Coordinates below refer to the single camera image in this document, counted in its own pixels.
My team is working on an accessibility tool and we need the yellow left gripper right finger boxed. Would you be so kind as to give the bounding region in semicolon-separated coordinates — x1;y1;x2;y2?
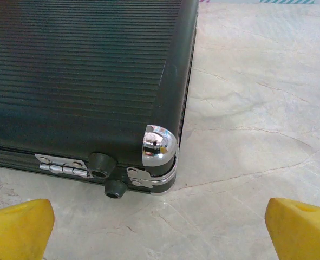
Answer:
265;197;320;260

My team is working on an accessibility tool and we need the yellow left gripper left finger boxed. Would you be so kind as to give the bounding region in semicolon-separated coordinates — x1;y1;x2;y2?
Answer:
0;199;55;260

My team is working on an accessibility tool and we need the black ridged hard case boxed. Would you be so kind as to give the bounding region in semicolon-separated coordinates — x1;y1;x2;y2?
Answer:
0;0;200;200

